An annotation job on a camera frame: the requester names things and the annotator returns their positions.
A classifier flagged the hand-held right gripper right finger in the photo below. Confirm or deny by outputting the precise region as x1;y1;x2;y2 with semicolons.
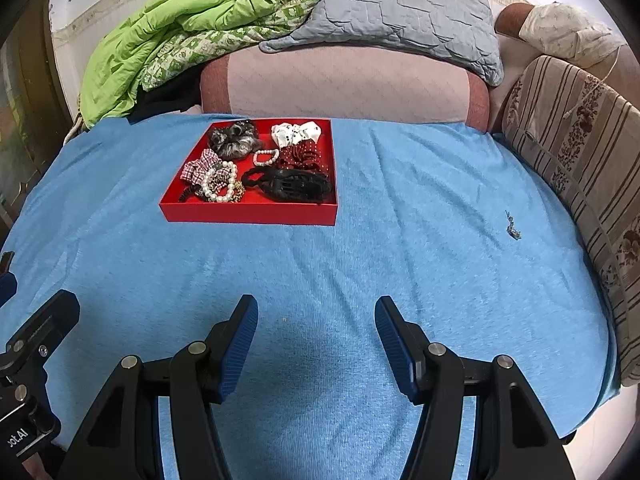
374;295;576;480

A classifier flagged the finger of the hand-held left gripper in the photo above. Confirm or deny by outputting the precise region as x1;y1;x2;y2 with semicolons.
0;251;19;307
6;289;81;363

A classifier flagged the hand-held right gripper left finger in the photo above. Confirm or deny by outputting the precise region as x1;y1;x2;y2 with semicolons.
60;294;260;480

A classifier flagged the red box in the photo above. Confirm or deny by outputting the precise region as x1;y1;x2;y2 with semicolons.
158;118;340;227

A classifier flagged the large pearl bracelet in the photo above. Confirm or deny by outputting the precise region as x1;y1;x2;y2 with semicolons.
199;159;239;204

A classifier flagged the black claw clip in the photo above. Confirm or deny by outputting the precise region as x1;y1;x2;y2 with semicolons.
242;166;334;206

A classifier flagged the red plaid scrunchie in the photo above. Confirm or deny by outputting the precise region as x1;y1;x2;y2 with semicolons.
182;151;222;184

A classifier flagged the dark red dotted scrunchie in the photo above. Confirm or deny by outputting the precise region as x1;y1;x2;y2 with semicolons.
276;142;332;175

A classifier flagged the grey sheer scrunchie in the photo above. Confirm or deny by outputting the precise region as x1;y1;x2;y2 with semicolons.
207;119;261;161

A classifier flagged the white dotted scrunchie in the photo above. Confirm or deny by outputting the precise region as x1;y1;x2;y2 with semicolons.
271;121;324;147

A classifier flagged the blue blanket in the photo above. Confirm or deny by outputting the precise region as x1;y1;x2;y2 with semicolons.
0;111;624;480

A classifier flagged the black cloth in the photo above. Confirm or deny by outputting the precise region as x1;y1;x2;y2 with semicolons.
129;66;204;122

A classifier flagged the pink cushion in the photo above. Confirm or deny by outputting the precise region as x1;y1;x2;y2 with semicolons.
199;41;494;132

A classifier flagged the striped floral cushion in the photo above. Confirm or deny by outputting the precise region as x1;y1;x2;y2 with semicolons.
501;55;640;387

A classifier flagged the green quilt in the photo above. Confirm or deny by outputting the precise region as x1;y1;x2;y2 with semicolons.
79;0;327;127

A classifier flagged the grey quilted pillow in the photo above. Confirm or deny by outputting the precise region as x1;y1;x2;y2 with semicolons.
259;0;505;87

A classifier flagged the brown cushion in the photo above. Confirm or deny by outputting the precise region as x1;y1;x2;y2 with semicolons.
494;3;537;37

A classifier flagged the white patterned cloth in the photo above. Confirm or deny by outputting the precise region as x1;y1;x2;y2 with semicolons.
518;2;627;70

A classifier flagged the small pendant necklace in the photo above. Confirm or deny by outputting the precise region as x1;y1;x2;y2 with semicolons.
502;209;522;240

